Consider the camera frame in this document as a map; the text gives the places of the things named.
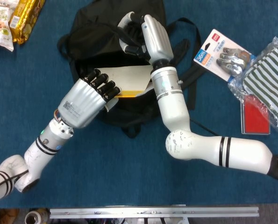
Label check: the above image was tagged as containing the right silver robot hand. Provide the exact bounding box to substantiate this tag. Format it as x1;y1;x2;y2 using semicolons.
117;12;174;66

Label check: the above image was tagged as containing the aluminium profile rail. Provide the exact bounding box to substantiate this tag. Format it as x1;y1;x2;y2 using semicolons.
49;206;260;219

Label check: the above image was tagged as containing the gold foil snack package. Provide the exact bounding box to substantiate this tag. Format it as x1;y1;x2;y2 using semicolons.
9;0;46;45

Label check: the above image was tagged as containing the tape roll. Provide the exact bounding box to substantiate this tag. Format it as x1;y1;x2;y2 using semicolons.
24;209;50;224

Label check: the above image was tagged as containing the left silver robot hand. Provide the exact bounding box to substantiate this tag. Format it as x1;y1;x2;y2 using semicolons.
58;69;122;129

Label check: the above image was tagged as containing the blue table cloth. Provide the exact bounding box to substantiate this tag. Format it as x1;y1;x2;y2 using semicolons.
0;0;278;209

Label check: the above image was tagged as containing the carded metal hooks package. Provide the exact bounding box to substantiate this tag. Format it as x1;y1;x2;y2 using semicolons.
193;28;257;83

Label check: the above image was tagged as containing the striped cloth in plastic bag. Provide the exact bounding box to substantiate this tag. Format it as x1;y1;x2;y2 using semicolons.
227;36;278;143

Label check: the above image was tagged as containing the black backpack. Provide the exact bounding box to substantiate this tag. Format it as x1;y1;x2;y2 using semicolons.
57;0;202;139

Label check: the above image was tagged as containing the red clear plastic case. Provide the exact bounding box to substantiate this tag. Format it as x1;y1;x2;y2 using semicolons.
241;94;271;135

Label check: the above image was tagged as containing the white book with yellow band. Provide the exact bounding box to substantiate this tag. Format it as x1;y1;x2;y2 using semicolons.
94;64;155;98

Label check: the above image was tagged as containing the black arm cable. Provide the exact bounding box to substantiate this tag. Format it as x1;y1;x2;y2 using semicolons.
189;118;220;136
0;171;29;192

